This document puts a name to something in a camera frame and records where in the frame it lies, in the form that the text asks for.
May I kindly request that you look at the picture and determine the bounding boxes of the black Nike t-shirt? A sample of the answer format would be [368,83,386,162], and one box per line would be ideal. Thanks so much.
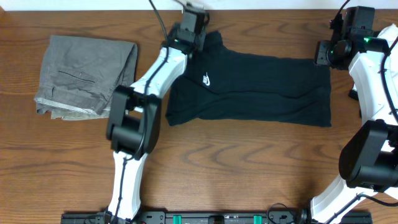
[165,31,331,127]

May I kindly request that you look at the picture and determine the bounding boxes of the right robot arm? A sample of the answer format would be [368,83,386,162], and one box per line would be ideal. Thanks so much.
[296,6,397,223]

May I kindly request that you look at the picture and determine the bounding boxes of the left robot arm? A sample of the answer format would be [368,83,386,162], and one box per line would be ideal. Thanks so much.
[104,2,210,223]

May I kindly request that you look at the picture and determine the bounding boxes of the white crumpled garment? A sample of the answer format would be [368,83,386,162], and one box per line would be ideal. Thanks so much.
[351,24,398,200]

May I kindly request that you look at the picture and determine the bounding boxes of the folded grey shorts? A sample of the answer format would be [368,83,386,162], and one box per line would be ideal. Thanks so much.
[34,35,138,121]

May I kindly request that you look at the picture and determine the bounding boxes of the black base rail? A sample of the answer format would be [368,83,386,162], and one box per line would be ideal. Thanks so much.
[60,210,373,224]

